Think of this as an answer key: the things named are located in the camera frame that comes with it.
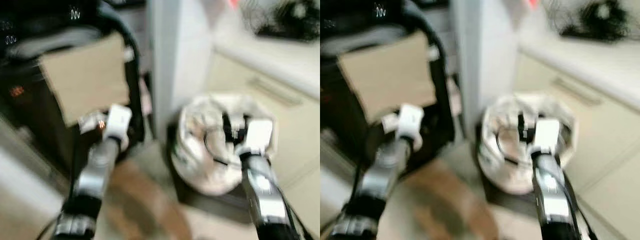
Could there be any brown cardboard sheet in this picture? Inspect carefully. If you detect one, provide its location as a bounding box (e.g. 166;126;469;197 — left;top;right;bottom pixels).
38;32;132;129
337;30;437;124

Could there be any beige base cabinet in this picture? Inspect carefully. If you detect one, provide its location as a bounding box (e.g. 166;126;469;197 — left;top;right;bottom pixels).
512;52;640;201
204;50;321;193

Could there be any white countertop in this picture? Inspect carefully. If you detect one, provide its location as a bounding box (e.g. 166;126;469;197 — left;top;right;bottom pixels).
212;27;321;101
516;27;640;112

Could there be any brown floor mat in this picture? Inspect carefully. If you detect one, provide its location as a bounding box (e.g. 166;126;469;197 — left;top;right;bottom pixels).
404;159;501;240
102;159;193;240

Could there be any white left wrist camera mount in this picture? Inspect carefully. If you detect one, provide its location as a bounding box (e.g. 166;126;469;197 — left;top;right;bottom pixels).
103;104;134;141
397;103;425;140

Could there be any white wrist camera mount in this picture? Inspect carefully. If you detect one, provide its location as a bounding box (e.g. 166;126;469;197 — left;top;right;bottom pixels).
530;118;562;154
236;119;275;157
397;103;425;140
103;104;134;141

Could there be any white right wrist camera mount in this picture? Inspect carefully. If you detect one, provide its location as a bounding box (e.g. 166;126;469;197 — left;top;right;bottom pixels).
530;118;562;154
236;119;275;157

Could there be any long cabinet handle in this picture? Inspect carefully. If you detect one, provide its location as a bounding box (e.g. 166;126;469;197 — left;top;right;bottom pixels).
247;76;303;107
551;76;604;107

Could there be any black tangled cable bundle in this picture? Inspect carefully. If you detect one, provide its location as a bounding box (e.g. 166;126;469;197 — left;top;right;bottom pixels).
241;0;321;42
542;0;632;43

